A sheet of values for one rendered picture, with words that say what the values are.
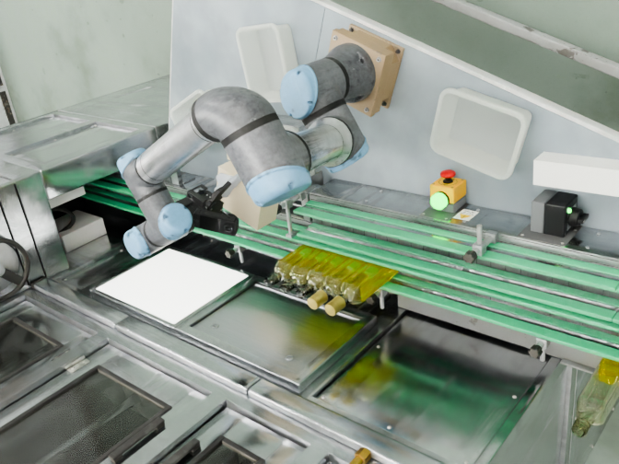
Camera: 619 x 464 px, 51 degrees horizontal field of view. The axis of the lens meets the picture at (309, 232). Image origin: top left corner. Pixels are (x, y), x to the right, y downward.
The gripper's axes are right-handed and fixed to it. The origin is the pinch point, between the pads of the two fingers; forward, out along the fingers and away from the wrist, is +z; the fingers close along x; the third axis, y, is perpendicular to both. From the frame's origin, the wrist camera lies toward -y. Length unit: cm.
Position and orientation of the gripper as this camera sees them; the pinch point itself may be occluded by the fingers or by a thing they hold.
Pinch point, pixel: (243, 195)
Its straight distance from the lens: 176.1
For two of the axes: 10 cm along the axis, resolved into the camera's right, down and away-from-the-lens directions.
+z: 6.4, -4.1, 6.6
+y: -7.6, -5.0, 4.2
